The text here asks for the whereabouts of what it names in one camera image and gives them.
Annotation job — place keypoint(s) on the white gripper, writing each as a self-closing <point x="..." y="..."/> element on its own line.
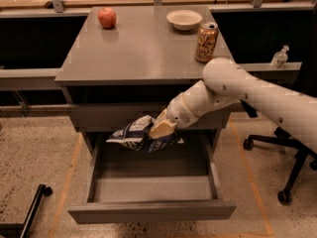
<point x="178" y="112"/>

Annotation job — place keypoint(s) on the blue chip bag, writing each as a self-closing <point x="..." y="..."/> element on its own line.
<point x="135" y="136"/>

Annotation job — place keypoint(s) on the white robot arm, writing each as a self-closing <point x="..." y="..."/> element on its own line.
<point x="222" y="84"/>

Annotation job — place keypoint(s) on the open grey middle drawer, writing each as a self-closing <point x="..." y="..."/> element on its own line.
<point x="178" y="183"/>

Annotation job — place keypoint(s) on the grey drawer cabinet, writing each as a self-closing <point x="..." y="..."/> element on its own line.
<point x="143" y="59"/>

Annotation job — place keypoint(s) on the closed grey top drawer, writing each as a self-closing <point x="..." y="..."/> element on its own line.
<point x="109" y="117"/>

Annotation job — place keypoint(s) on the gold soda can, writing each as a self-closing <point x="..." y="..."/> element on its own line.
<point x="206" y="41"/>

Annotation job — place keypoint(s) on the white bowl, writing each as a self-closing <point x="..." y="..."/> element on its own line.
<point x="184" y="20"/>

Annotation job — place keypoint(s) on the red apple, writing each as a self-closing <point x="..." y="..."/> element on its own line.
<point x="107" y="17"/>

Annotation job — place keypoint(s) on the clear sanitizer bottle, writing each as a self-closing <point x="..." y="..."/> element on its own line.
<point x="280" y="58"/>

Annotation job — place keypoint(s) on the black wheeled stand leg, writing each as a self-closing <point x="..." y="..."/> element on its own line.
<point x="21" y="230"/>

